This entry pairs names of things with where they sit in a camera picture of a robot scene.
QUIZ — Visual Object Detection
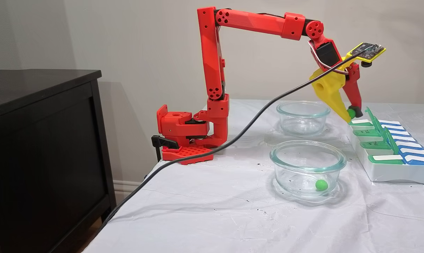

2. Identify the weekly pill organizer box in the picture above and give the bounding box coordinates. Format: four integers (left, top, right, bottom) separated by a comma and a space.
346, 106, 424, 185

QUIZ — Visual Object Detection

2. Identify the clear glass bowl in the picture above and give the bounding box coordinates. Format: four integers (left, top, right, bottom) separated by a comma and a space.
276, 101, 331, 137
269, 141, 347, 199

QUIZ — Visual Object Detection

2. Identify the white tablecloth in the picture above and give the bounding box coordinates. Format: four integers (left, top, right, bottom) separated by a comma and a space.
82, 99, 424, 253

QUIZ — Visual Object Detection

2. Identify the black table clamp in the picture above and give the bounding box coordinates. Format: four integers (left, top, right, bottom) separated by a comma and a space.
151, 135, 180, 162

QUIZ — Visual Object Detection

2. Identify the white baseboard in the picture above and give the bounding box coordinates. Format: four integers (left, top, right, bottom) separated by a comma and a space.
113, 180, 145, 206

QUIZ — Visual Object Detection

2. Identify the black wooden cabinet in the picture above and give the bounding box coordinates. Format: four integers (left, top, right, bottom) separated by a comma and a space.
0, 69, 118, 253

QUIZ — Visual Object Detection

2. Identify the black camera cable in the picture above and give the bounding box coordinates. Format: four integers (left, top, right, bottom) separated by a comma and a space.
100, 45, 377, 227

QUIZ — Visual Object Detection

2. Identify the camera board on yellow mount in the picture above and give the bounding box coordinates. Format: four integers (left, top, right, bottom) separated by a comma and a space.
338, 42, 387, 68

